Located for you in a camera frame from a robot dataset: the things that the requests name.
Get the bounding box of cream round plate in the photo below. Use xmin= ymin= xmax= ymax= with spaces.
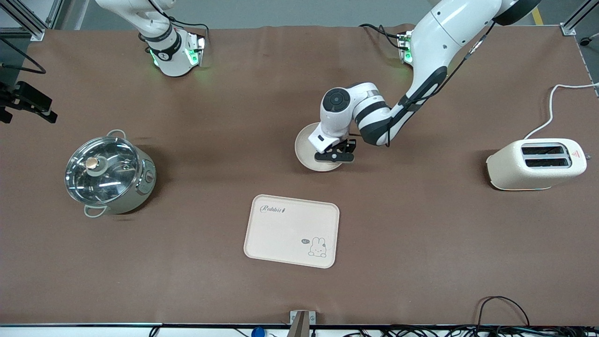
xmin=295 ymin=123 xmax=350 ymax=172

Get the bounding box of glass lid with brass knob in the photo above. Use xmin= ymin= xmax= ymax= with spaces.
xmin=65 ymin=136 xmax=141 ymax=206

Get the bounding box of cream tray with rabbit print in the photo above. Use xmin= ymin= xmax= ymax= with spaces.
xmin=243 ymin=194 xmax=340 ymax=269

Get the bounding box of steel cooking pot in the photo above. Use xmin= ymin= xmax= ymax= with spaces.
xmin=65 ymin=130 xmax=157 ymax=218

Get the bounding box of brown table cover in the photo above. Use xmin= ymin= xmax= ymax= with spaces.
xmin=0 ymin=23 xmax=599 ymax=326

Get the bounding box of cream two-slot toaster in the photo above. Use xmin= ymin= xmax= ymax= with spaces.
xmin=486 ymin=139 xmax=587 ymax=191

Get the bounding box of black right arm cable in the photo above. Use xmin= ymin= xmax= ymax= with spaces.
xmin=0 ymin=37 xmax=47 ymax=75

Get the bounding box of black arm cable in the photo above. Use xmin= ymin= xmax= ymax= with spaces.
xmin=386 ymin=21 xmax=497 ymax=147
xmin=0 ymin=37 xmax=47 ymax=75

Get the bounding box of aluminium frame post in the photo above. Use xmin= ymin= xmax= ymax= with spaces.
xmin=561 ymin=0 xmax=599 ymax=37
xmin=0 ymin=0 xmax=46 ymax=42

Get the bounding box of aluminium frame strut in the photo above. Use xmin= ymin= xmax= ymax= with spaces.
xmin=44 ymin=0 xmax=65 ymax=29

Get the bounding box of black left base cable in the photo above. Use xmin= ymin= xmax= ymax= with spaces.
xmin=359 ymin=23 xmax=404 ymax=50

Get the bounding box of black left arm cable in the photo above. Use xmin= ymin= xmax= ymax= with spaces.
xmin=386 ymin=21 xmax=497 ymax=147

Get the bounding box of grey metal bracket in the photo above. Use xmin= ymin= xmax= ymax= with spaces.
xmin=290 ymin=310 xmax=316 ymax=337

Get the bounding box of white toaster power cable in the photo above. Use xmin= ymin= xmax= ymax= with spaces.
xmin=523 ymin=83 xmax=599 ymax=140

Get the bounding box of black looped cable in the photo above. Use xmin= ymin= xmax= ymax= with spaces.
xmin=476 ymin=296 xmax=531 ymax=328

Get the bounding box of black cable bundle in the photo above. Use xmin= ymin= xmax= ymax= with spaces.
xmin=328 ymin=325 xmax=599 ymax=337

